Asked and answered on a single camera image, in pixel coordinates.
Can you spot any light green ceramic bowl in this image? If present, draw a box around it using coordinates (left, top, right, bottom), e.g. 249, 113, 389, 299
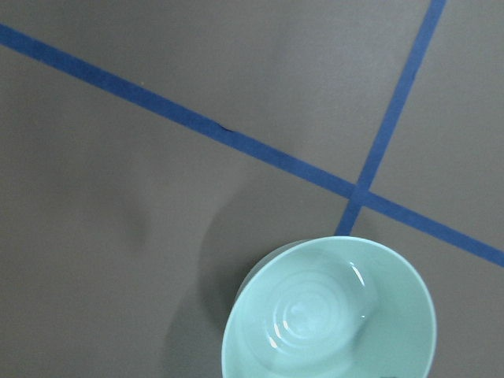
221, 236, 437, 377

